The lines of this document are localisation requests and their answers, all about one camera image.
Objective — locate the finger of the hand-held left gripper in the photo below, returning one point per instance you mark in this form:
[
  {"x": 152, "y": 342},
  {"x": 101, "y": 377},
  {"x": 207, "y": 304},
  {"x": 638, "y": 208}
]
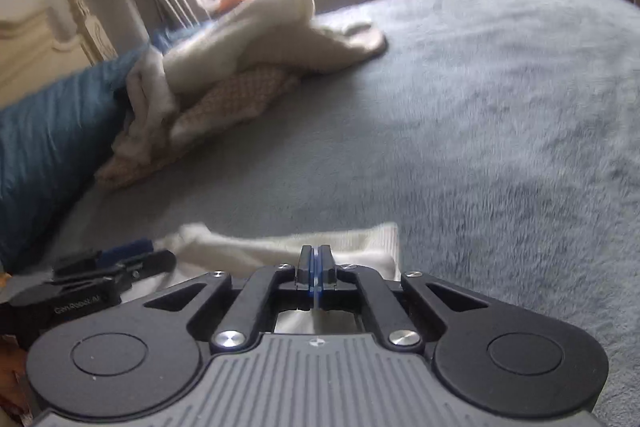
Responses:
[
  {"x": 125, "y": 251},
  {"x": 140, "y": 264}
]

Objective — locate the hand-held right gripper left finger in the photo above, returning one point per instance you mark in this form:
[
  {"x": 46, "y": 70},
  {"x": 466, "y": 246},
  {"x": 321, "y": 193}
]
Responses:
[{"x": 306, "y": 272}]

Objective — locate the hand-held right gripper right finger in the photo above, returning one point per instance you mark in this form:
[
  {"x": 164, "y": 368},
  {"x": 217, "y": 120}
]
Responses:
[{"x": 325, "y": 272}]

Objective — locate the white sweatshirt with pink print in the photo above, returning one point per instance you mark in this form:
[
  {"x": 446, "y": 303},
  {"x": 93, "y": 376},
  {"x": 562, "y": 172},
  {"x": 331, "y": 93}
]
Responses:
[{"x": 250, "y": 247}]

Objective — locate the pile of cream clothes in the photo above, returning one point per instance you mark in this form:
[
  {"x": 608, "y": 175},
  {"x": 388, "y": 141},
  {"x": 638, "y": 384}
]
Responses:
[{"x": 240, "y": 47}]

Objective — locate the person's left hand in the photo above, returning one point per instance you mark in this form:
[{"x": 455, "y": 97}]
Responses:
[{"x": 11, "y": 377}]

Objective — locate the blue duvet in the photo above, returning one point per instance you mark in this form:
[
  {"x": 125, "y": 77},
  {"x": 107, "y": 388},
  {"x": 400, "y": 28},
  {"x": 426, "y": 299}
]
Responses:
[{"x": 50, "y": 132}]

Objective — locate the light grey shirt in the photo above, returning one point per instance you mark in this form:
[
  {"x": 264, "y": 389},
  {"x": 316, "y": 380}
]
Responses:
[{"x": 150, "y": 97}]

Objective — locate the pink houndstooth knit garment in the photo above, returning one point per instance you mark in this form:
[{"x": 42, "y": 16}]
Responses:
[{"x": 235, "y": 92}]

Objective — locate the grey fleece bed blanket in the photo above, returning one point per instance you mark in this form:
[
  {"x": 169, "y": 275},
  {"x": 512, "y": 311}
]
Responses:
[{"x": 475, "y": 107}]

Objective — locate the cream carved headboard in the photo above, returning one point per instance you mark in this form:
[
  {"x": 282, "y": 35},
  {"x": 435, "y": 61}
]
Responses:
[{"x": 40, "y": 37}]

